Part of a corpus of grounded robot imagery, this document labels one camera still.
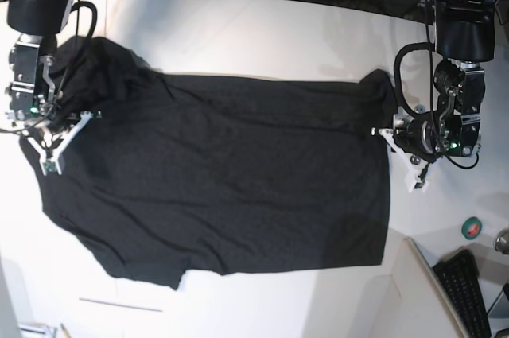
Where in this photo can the white desk divider panel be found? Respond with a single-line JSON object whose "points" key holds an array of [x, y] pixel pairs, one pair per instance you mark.
{"points": [[425, 309]]}

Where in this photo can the black keyboard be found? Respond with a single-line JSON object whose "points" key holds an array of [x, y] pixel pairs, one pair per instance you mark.
{"points": [[459, 279]]}

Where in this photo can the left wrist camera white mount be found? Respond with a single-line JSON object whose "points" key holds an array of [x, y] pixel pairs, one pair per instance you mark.
{"points": [[415, 178]]}

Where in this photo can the pencil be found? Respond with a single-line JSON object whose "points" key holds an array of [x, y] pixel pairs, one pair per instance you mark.
{"points": [[65, 332]]}

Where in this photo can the black t-shirt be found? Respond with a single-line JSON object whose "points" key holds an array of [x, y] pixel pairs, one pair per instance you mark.
{"points": [[225, 174]]}

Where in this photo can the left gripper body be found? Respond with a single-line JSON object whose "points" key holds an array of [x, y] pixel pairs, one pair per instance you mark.
{"points": [[416, 136]]}

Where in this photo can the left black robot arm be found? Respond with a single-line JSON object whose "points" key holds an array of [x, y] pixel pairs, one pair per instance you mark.
{"points": [[464, 37]]}

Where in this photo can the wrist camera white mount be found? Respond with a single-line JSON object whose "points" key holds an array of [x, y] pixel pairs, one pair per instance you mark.
{"points": [[51, 159], [415, 178]]}

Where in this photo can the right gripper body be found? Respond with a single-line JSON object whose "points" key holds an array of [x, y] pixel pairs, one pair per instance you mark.
{"points": [[52, 131]]}

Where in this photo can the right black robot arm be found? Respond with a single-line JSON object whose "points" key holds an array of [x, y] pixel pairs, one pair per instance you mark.
{"points": [[36, 108]]}

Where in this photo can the green tape roll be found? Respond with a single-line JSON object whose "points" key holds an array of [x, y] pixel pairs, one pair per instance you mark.
{"points": [[471, 228]]}

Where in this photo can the silver round knob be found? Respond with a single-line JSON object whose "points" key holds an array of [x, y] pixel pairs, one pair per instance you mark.
{"points": [[501, 242]]}

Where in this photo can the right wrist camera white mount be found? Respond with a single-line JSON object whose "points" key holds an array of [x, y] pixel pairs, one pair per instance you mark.
{"points": [[51, 159]]}

